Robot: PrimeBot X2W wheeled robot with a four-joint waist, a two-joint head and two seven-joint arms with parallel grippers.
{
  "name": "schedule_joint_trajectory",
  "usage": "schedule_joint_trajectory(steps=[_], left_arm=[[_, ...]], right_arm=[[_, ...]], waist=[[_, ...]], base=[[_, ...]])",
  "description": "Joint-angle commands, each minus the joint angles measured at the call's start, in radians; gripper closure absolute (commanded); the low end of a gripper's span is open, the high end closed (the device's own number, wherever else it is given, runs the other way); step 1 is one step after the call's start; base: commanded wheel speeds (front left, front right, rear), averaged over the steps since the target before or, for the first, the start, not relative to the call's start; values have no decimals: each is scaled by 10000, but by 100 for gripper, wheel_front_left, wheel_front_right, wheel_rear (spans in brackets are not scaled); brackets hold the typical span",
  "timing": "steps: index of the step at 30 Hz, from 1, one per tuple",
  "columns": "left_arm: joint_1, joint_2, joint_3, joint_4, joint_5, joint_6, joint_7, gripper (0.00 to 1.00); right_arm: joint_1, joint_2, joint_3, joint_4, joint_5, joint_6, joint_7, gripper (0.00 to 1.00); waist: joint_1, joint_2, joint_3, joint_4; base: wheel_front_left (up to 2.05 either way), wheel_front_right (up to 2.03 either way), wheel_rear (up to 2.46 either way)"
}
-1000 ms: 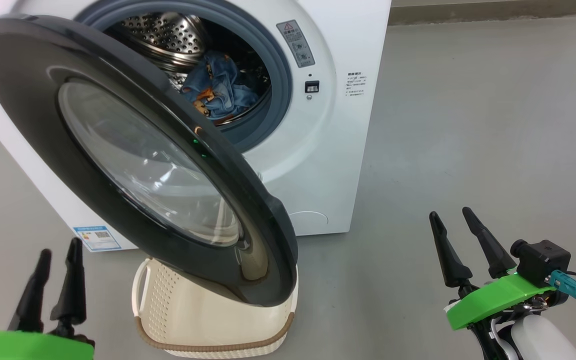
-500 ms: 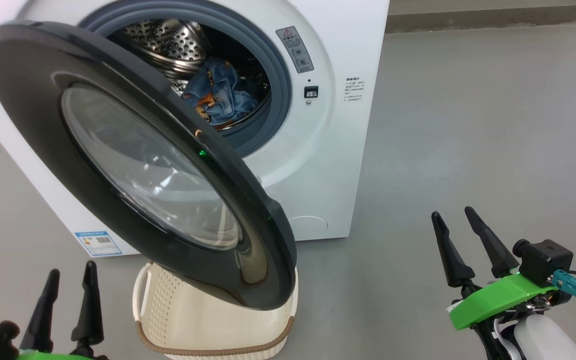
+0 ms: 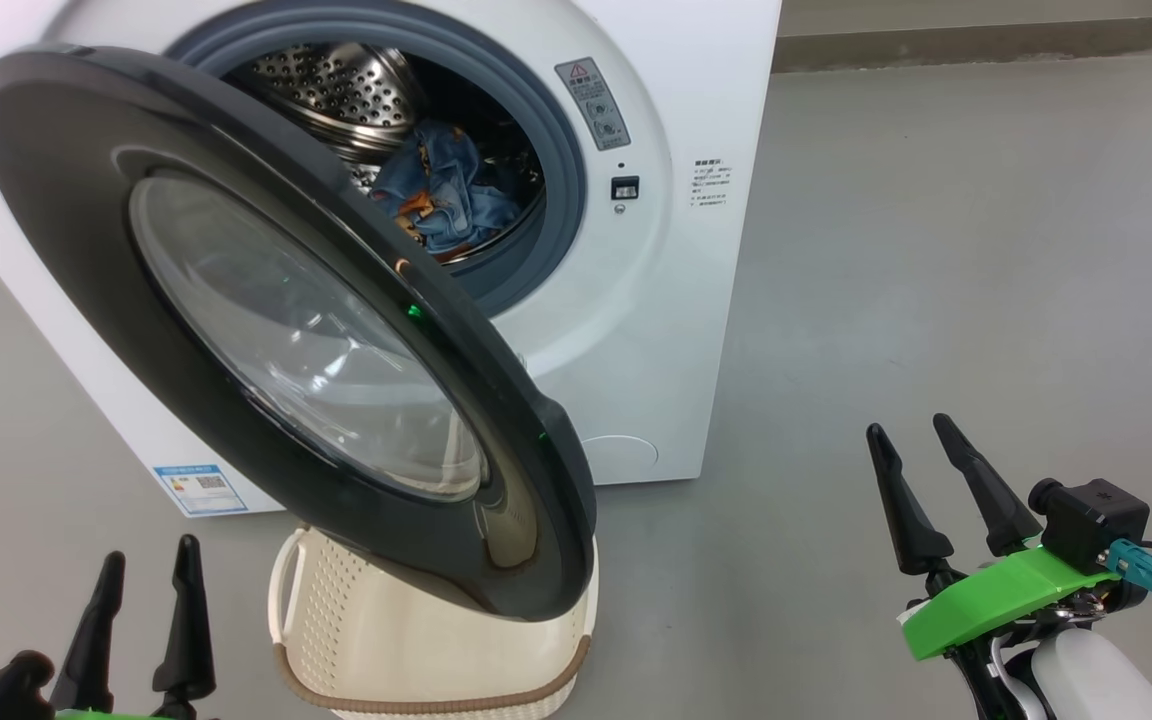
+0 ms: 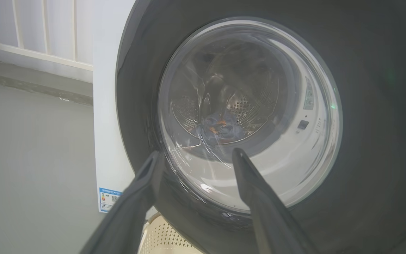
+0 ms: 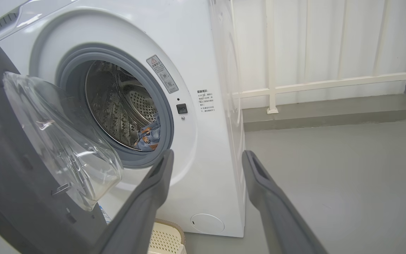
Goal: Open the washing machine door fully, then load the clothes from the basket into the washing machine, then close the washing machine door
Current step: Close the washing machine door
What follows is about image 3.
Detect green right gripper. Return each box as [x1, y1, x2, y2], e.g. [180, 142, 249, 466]
[866, 413, 1122, 663]

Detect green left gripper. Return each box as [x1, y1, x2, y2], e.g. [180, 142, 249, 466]
[48, 534, 217, 720]

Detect black round glass washer door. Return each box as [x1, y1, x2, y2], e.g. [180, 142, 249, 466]
[0, 44, 598, 623]

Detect blue garment with orange print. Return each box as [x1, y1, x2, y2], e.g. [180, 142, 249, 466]
[406, 180, 527, 259]
[371, 120, 485, 216]

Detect white front-load washing machine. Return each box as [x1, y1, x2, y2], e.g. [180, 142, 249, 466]
[0, 0, 783, 518]

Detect perforated steel washer drum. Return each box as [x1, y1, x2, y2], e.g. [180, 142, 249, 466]
[226, 42, 547, 266]

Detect cream perforated laundry basket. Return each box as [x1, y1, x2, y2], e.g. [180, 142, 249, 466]
[268, 520, 600, 720]

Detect round white filter cover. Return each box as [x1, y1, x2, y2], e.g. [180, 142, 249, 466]
[576, 434, 659, 483]

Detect small printed text label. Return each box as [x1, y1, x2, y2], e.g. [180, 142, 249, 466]
[691, 155, 734, 209]

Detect grey warning sticker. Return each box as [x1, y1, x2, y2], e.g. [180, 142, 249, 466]
[554, 57, 632, 152]

